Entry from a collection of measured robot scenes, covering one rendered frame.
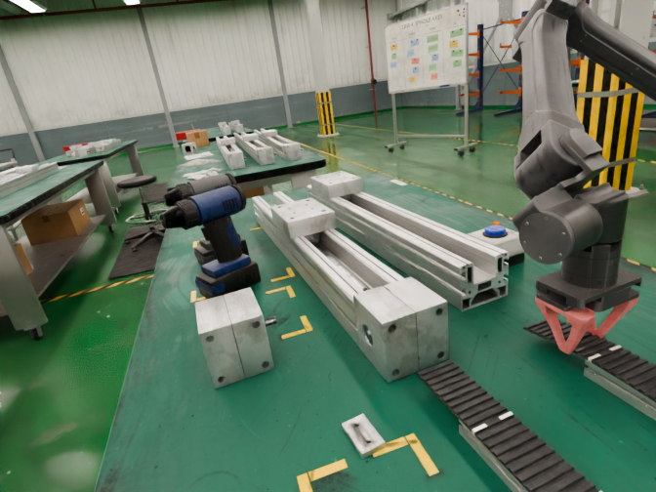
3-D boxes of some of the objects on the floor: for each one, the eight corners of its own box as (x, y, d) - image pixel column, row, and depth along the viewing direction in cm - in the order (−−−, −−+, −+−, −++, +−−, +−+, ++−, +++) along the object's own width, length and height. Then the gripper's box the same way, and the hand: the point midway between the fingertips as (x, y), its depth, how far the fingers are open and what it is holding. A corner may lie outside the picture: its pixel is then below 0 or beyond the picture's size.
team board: (385, 153, 685) (374, 26, 613) (404, 147, 711) (396, 25, 640) (459, 157, 568) (457, 1, 497) (479, 150, 595) (480, 1, 524)
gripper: (589, 255, 42) (574, 373, 48) (654, 232, 45) (634, 346, 51) (535, 237, 48) (528, 344, 54) (595, 218, 51) (584, 321, 57)
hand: (580, 340), depth 52 cm, fingers closed on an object, 5 cm apart
